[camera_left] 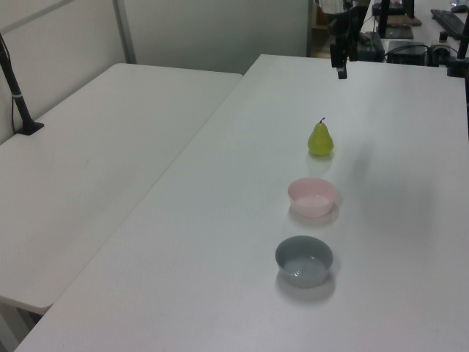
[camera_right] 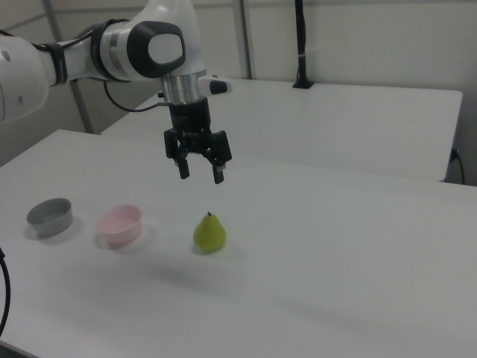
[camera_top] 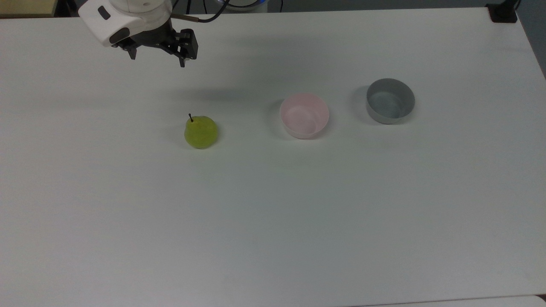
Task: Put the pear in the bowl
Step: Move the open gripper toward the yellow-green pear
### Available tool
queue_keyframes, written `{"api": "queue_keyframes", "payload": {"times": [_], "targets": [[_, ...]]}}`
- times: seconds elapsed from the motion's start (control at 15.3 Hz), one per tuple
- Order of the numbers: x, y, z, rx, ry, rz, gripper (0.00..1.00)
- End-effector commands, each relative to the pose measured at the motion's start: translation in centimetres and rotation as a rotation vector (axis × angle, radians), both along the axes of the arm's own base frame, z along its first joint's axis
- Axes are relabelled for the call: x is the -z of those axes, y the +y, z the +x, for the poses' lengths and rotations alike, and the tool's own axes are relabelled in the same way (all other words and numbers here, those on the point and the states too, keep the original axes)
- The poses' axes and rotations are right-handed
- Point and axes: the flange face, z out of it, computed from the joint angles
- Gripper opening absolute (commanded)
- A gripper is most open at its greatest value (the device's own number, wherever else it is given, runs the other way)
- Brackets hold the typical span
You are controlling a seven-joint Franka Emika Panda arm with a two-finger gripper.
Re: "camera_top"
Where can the wooden board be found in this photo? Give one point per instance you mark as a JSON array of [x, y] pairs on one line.
[[25, 7]]

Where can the green pear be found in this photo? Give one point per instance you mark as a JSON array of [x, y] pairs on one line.
[[201, 132]]

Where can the gray bowl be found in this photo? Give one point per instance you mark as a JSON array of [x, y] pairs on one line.
[[390, 101]]

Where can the pink bowl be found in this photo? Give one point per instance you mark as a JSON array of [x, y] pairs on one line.
[[303, 116]]

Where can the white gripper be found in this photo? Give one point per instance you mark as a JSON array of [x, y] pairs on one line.
[[115, 19]]

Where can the black table clamp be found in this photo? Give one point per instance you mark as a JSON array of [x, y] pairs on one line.
[[503, 12]]

